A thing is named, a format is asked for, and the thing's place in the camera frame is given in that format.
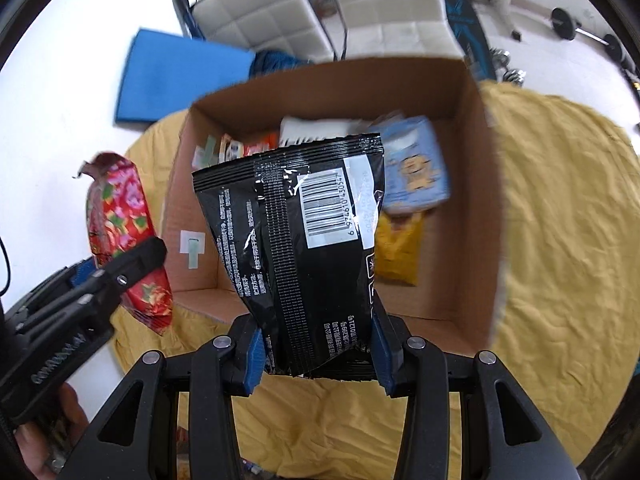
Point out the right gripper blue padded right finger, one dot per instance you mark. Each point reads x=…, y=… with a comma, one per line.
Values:
x=503, y=434

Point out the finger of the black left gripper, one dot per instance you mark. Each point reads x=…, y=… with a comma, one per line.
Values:
x=130, y=264

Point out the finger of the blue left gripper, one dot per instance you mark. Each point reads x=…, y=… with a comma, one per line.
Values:
x=83, y=271

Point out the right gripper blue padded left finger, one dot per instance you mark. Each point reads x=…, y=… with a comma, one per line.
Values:
x=134, y=435

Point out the red floral snack bag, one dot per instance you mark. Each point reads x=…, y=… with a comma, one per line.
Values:
x=118, y=219

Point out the orange cartoon snack bag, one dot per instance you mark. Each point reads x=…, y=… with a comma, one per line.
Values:
x=231, y=149

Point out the black snack bag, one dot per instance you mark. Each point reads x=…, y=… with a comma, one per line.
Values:
x=295, y=230

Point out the yellow snack bag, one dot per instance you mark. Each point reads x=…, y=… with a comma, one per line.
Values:
x=397, y=248

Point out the white tissue pack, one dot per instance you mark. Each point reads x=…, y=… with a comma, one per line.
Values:
x=298, y=131

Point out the blue cartoon tissue pack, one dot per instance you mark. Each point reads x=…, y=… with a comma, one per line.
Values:
x=416, y=176

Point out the person's left hand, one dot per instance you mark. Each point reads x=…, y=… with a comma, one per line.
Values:
x=34, y=446

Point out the open cardboard box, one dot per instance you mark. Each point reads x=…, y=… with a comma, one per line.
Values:
x=453, y=304

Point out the blue foam mat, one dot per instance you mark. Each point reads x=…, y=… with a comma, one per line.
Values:
x=165, y=73

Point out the yellow tablecloth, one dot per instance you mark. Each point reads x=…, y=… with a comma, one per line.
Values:
x=566, y=322

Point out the dark blue cloth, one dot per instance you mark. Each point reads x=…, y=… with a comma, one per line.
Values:
x=270, y=61

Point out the white padded chair left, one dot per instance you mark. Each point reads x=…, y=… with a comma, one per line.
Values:
x=290, y=26

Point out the white padded chair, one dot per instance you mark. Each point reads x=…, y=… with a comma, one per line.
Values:
x=290, y=26
x=398, y=28

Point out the chrome dumbbell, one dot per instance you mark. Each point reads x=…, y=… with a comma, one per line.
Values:
x=501, y=59

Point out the white padded chair right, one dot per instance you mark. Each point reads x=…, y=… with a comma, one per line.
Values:
x=398, y=28

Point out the black blue workout bench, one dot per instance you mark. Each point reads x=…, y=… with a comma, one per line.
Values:
x=468, y=31

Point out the floor barbell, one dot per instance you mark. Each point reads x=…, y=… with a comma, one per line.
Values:
x=567, y=28

